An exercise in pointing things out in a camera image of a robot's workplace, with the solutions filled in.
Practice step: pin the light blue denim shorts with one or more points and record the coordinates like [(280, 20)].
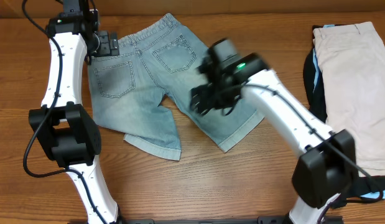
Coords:
[(161, 60)]

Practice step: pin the black garment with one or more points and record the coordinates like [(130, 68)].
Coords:
[(316, 90)]

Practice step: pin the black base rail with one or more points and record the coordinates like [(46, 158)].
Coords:
[(207, 221)]

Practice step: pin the beige shorts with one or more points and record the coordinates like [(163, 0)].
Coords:
[(357, 93)]

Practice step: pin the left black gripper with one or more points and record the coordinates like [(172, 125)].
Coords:
[(108, 43)]

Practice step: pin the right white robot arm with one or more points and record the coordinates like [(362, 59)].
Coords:
[(326, 165)]

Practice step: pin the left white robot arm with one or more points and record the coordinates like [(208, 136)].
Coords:
[(65, 131)]

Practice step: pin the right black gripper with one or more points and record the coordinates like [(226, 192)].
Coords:
[(201, 100)]

